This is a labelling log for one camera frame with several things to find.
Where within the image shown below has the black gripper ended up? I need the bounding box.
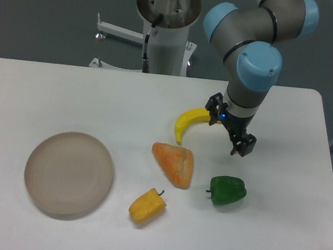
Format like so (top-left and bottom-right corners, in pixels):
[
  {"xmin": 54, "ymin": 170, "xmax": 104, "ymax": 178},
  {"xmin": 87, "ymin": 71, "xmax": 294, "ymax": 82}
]
[{"xmin": 205, "ymin": 93, "xmax": 257, "ymax": 157}]

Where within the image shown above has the green bell pepper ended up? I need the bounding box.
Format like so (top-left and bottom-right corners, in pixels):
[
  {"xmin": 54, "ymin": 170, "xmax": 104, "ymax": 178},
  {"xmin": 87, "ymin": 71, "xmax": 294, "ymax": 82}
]
[{"xmin": 206, "ymin": 175, "xmax": 247, "ymax": 206}]

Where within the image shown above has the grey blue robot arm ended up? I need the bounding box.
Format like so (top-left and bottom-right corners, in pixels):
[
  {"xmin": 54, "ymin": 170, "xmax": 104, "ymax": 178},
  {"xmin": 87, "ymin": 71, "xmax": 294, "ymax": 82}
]
[{"xmin": 136, "ymin": 0, "xmax": 320, "ymax": 156}]

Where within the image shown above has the yellow bell pepper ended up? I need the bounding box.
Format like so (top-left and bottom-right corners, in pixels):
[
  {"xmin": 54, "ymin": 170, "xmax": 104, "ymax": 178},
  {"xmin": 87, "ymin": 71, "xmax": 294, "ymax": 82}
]
[{"xmin": 128, "ymin": 188, "xmax": 167, "ymax": 224}]

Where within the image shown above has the yellow banana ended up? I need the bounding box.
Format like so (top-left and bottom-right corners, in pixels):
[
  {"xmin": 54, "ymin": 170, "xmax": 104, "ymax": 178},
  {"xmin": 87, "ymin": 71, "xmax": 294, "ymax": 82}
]
[{"xmin": 174, "ymin": 107, "xmax": 210, "ymax": 145}]

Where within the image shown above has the orange bread wedge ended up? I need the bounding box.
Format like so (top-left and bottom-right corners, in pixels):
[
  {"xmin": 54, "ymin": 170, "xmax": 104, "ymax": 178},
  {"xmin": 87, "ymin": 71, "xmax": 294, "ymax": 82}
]
[{"xmin": 151, "ymin": 142, "xmax": 194, "ymax": 189}]

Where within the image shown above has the beige round plate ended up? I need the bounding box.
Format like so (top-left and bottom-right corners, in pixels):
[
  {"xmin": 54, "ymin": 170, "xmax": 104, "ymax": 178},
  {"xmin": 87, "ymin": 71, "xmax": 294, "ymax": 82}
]
[{"xmin": 23, "ymin": 132, "xmax": 115, "ymax": 221}]

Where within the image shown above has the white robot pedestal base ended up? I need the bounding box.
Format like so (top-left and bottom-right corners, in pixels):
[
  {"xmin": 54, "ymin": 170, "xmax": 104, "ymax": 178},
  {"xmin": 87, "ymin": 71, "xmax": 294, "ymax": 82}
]
[{"xmin": 95, "ymin": 0, "xmax": 202, "ymax": 77}]

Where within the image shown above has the black cable on pedestal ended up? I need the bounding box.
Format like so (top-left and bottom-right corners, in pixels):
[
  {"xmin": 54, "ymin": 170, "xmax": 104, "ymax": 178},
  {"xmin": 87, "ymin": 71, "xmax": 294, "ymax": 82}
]
[{"xmin": 139, "ymin": 11, "xmax": 165, "ymax": 75}]

